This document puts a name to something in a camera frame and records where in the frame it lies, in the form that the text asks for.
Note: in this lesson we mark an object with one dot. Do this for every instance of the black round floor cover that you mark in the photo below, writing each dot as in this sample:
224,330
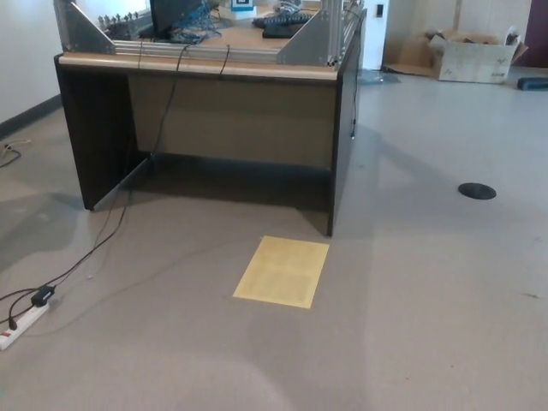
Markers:
477,190

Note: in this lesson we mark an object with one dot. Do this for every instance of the aluminium profile frame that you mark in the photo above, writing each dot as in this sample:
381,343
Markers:
90,32

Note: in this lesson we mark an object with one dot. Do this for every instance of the black monitor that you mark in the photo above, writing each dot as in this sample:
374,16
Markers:
167,15

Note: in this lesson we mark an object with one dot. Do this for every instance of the flat black device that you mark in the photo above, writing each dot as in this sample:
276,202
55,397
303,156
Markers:
280,31

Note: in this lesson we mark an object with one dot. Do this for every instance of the black keyboard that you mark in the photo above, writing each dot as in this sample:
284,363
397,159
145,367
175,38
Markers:
280,19

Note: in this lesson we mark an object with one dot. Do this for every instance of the yellow paper sheet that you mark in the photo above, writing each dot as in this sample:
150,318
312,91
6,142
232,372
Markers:
282,272

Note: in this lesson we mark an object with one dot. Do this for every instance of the dark blue flat object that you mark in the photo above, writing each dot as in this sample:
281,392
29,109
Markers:
533,83

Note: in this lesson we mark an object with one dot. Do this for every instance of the white box blue label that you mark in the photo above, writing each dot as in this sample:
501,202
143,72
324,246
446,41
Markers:
240,13

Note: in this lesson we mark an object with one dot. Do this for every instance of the white power strip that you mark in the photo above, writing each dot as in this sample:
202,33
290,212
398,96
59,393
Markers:
23,325

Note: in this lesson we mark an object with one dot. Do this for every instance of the dark maroon door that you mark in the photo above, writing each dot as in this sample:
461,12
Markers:
538,30

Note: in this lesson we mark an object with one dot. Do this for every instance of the dark wood desk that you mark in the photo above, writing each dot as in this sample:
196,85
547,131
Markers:
240,124

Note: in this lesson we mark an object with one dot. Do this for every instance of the dark rack with metal knobs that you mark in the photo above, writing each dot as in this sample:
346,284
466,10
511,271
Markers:
122,25

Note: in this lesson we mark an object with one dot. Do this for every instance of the open cardboard box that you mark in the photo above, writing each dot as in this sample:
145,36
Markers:
475,62

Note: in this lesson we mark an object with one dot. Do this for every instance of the black power adapter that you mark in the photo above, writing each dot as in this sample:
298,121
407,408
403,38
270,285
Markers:
43,295

